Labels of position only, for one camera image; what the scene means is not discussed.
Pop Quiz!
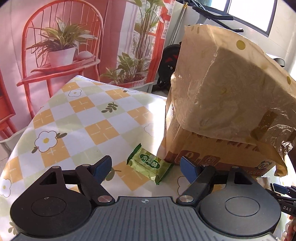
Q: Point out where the green pineapple cake packet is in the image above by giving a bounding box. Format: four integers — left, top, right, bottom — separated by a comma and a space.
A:
126, 143, 173, 185

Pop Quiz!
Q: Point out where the right hand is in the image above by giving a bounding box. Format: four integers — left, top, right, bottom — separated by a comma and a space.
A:
281, 216, 296, 241

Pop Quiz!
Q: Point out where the floral checkered tablecloth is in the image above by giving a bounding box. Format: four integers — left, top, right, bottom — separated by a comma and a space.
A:
0, 75, 287, 241

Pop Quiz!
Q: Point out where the plastic-covered cardboard box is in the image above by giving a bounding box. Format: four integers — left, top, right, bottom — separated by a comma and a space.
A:
158, 29, 295, 176

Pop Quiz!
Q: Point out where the printed room backdrop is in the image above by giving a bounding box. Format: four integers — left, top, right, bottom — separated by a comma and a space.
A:
1, 0, 175, 140

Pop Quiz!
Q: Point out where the exercise bike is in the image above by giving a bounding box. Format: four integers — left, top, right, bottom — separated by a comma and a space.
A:
157, 1, 277, 90

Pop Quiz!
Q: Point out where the window with dark frame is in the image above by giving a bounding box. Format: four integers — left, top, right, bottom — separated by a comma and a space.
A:
203, 0, 278, 36

